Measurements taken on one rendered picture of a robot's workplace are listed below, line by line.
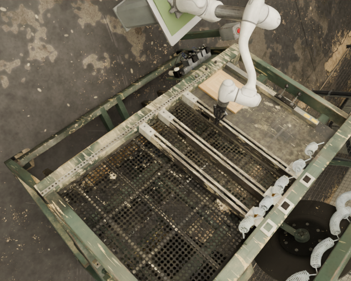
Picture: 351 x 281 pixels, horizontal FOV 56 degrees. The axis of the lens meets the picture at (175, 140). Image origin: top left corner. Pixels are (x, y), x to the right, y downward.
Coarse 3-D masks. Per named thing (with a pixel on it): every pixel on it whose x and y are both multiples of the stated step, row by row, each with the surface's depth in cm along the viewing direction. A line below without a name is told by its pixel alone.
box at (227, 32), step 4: (228, 24) 309; (232, 24) 304; (236, 24) 299; (240, 24) 302; (220, 28) 307; (224, 28) 303; (228, 28) 300; (232, 28) 297; (240, 28) 303; (220, 32) 309; (224, 32) 306; (228, 32) 302; (232, 32) 299; (224, 36) 309; (228, 36) 305; (232, 36) 302; (236, 36) 301; (224, 40) 311
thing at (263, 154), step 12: (192, 96) 271; (204, 108) 265; (228, 132) 258; (240, 132) 254; (252, 144) 248; (264, 156) 244; (276, 168) 243; (288, 168) 235; (300, 180) 230; (312, 180) 231
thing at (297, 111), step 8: (232, 64) 303; (240, 72) 297; (256, 80) 293; (256, 88) 293; (264, 88) 288; (272, 96) 285; (280, 104) 284; (296, 112) 276; (304, 112) 276; (304, 120) 276
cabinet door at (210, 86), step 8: (216, 72) 297; (224, 72) 298; (208, 80) 291; (216, 80) 292; (232, 80) 293; (200, 88) 286; (208, 88) 285; (216, 88) 287; (240, 88) 289; (216, 96) 281; (232, 104) 277; (232, 112) 274
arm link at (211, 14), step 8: (208, 0) 264; (208, 8) 263; (216, 8) 260; (224, 8) 254; (232, 8) 248; (240, 8) 243; (272, 8) 223; (200, 16) 269; (208, 16) 266; (216, 16) 263; (224, 16) 256; (232, 16) 248; (240, 16) 242; (272, 16) 222; (256, 24) 230; (264, 24) 224; (272, 24) 226
